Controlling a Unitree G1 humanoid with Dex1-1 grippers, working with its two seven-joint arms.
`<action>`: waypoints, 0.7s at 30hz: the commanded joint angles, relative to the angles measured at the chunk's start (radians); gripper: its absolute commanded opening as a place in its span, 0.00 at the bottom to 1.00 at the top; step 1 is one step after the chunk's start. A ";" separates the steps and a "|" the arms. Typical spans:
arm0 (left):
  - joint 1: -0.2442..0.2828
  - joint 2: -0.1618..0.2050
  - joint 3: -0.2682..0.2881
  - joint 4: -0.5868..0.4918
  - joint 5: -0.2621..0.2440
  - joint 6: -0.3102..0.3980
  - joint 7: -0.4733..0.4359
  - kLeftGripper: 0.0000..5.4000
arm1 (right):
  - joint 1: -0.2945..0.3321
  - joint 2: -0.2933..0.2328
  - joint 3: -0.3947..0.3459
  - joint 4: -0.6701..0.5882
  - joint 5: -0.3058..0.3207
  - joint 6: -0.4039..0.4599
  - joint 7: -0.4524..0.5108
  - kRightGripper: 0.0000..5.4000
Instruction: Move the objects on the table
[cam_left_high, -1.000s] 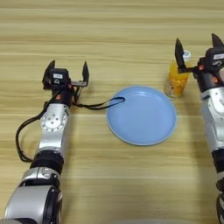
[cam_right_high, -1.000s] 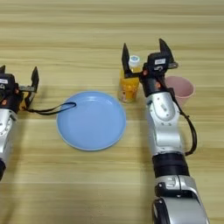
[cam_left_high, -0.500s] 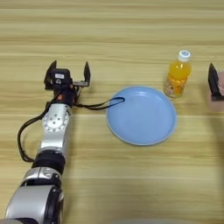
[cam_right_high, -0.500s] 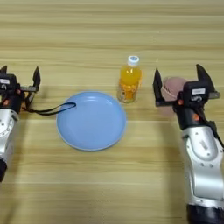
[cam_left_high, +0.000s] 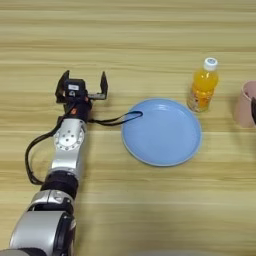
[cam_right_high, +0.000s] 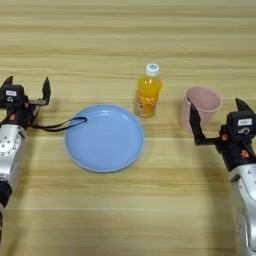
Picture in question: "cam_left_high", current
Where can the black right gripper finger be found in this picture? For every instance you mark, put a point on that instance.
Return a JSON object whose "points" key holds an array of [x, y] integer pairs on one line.
{"points": [[254, 110]]}

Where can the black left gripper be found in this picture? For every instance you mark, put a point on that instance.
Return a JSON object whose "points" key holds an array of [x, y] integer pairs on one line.
{"points": [[78, 110]]}

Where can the pink plastic cup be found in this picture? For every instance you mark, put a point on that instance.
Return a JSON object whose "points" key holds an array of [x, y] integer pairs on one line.
{"points": [[244, 106]]}

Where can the orange juice bottle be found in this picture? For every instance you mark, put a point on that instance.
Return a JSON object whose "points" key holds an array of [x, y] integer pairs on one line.
{"points": [[203, 86]]}

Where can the yellow black tape measure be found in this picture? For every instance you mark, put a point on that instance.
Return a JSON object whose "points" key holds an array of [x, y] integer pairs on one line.
{"points": [[138, 112]]}

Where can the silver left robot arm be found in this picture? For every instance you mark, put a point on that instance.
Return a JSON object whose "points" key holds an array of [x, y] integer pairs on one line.
{"points": [[66, 150]]}

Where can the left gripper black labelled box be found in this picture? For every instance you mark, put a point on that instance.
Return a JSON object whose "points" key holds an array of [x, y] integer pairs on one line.
{"points": [[74, 89]]}

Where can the blue round plate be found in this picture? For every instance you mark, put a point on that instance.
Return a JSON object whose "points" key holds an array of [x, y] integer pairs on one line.
{"points": [[161, 136]]}

